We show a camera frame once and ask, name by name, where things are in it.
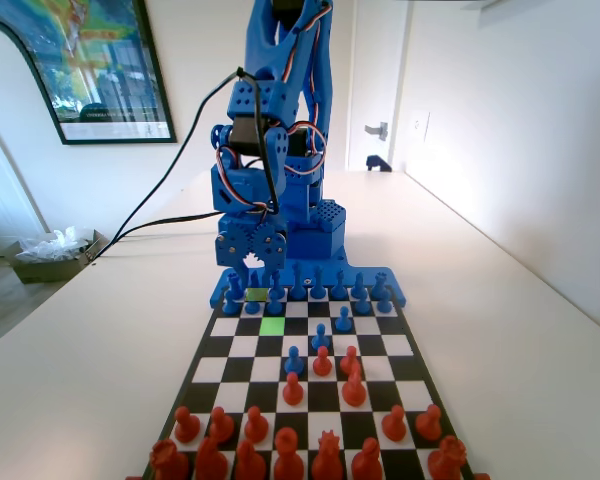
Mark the red chess bishop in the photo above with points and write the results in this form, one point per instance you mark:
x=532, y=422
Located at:
x=366, y=461
x=250, y=463

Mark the red chess pawn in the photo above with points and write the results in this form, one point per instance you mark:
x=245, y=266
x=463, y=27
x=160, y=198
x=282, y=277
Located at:
x=428, y=423
x=221, y=426
x=322, y=362
x=186, y=426
x=394, y=424
x=256, y=426
x=293, y=390
x=349, y=355

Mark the black and white chessboard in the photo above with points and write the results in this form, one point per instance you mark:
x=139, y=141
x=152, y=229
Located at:
x=395, y=345

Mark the blue chess knight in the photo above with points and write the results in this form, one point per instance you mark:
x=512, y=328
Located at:
x=254, y=281
x=358, y=284

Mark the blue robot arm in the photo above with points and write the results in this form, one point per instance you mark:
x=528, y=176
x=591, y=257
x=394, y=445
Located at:
x=260, y=45

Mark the blue base mounting plate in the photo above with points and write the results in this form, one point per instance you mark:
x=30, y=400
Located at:
x=400, y=297

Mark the blue chess pawn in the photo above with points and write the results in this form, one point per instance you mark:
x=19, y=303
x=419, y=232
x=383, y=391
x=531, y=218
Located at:
x=293, y=361
x=272, y=303
x=251, y=307
x=362, y=303
x=384, y=302
x=229, y=305
x=320, y=338
x=343, y=321

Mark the blue chess bishop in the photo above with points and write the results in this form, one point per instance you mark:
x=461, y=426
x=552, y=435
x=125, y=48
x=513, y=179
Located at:
x=338, y=287
x=277, y=292

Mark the blue chess queen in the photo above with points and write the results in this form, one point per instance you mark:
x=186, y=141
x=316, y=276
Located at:
x=318, y=286

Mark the white wall switch plate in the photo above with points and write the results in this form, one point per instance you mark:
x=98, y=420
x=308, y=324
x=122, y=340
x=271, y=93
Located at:
x=420, y=125

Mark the white door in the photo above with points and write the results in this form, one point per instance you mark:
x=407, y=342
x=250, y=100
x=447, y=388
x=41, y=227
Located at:
x=375, y=75

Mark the brown cardboard box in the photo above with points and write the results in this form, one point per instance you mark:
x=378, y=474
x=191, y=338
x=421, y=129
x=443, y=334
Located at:
x=40, y=272

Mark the clear crumpled plastic wrap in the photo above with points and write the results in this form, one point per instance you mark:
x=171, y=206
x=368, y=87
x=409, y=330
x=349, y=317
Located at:
x=55, y=245

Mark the red chess queen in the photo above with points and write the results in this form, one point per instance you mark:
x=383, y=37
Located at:
x=326, y=458

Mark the blue chess king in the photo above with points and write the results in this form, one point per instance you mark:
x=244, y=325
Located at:
x=297, y=285

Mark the framed map poster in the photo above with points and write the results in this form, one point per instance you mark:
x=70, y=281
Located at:
x=105, y=75

